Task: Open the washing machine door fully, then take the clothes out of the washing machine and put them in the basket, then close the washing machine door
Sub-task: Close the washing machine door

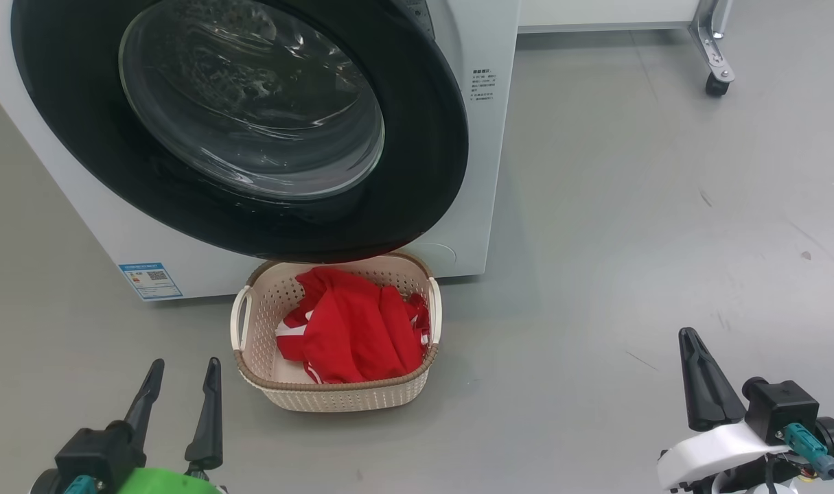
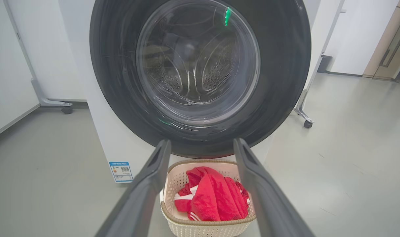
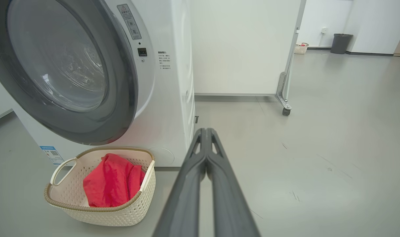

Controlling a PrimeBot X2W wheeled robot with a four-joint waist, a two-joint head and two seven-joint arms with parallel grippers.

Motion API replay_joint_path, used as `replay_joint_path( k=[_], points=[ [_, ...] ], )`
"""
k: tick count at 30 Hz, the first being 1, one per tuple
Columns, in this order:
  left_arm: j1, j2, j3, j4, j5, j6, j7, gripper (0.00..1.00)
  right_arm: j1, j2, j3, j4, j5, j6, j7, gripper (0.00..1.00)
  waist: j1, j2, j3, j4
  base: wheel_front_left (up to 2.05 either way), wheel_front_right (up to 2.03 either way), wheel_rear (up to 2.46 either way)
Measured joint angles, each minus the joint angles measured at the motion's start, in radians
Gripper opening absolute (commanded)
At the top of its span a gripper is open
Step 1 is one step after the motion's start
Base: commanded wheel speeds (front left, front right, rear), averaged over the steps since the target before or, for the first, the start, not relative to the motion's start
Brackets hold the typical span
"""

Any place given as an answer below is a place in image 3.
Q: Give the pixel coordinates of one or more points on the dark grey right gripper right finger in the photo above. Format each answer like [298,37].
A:
[229,204]

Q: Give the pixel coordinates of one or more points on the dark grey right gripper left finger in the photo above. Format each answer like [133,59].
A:
[186,197]

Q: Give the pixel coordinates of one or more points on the red and white garment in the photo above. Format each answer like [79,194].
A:
[111,181]

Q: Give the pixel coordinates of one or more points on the round glass washing machine door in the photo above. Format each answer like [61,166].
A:
[55,65]

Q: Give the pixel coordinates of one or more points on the cream perforated laundry basket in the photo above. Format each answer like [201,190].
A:
[120,214]

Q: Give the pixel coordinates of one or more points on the white washing machine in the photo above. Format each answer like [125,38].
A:
[173,98]

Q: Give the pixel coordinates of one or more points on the small cream background basket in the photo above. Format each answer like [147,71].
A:
[301,49]

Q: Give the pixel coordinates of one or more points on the black caster wheel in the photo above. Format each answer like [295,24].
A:
[286,112]

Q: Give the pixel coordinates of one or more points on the black text instruction sticker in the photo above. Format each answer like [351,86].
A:
[164,62]

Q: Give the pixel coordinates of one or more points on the blue energy label sticker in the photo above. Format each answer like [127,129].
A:
[52,155]

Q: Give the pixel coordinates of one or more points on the white mobile partition board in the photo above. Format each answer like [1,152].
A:
[239,49]

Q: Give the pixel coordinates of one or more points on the grey warning label sticker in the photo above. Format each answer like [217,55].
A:
[129,21]

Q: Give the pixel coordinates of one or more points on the dark grey trash bin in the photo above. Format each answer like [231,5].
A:
[341,44]

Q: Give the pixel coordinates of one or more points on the white wall socket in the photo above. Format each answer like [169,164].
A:
[324,30]

